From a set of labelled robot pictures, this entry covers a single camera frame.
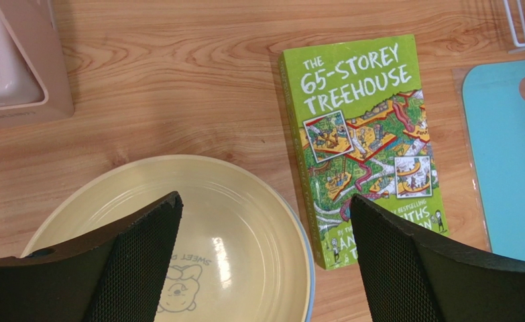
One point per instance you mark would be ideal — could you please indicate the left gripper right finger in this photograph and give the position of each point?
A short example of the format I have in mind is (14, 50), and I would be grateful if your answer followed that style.
(411, 273)

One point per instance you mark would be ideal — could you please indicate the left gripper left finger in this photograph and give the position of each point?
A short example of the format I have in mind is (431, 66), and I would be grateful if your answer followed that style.
(113, 273)

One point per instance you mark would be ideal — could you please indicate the blue plate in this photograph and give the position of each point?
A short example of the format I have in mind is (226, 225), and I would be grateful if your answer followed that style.
(311, 266)

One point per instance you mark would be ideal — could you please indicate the yellow plate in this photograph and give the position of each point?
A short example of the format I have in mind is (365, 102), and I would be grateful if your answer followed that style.
(239, 254)

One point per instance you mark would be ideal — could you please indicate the teal cutting board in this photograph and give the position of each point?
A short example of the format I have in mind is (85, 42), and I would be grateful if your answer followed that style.
(494, 112)

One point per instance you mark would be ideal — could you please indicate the green treehouse book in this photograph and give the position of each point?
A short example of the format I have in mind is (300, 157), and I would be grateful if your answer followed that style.
(358, 123)

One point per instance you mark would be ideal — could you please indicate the small pink box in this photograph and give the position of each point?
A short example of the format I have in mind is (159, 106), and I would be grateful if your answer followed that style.
(3, 58)

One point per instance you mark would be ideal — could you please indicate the pink file organizer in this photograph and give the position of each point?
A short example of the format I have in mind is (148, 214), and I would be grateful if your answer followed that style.
(32, 27)

